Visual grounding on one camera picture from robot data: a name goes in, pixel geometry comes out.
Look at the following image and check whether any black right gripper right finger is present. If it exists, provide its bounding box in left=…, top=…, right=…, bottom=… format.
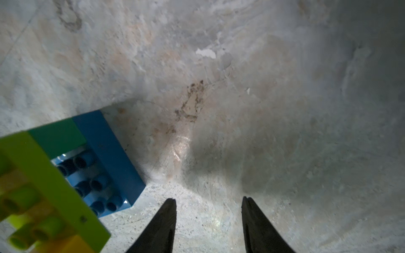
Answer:
left=242, top=196, right=295, bottom=253

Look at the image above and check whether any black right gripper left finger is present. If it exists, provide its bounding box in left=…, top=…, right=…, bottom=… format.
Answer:
left=127, top=198, right=177, bottom=253

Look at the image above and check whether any small yellow lego brick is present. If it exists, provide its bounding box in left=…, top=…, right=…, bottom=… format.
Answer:
left=30, top=235, right=94, bottom=253

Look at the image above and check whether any blue lego brick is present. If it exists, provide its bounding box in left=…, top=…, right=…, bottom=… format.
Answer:
left=51, top=111, right=146, bottom=218

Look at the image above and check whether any lime green lego brick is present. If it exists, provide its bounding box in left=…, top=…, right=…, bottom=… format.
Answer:
left=1, top=132, right=110, bottom=253

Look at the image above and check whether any small dark green lego brick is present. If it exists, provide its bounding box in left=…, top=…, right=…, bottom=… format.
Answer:
left=28, top=118, right=86, bottom=159

